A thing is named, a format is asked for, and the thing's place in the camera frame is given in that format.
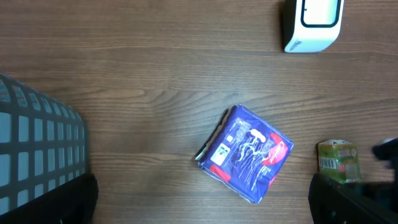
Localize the white barcode scanner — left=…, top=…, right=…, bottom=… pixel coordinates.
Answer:
left=282, top=0, right=344, bottom=53

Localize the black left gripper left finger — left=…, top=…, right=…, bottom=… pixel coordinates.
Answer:
left=1, top=174, right=99, bottom=224

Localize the purple pad package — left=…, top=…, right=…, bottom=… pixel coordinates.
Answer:
left=195, top=105, right=294, bottom=203

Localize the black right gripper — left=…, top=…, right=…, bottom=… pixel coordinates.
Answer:
left=345, top=138, right=397, bottom=212

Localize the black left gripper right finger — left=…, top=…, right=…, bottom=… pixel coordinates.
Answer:
left=308, top=174, right=397, bottom=224

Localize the grey plastic basket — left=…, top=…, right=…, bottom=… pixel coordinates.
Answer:
left=1, top=75, right=89, bottom=214

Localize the green yellow snack packet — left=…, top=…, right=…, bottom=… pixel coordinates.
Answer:
left=317, top=139, right=361, bottom=184

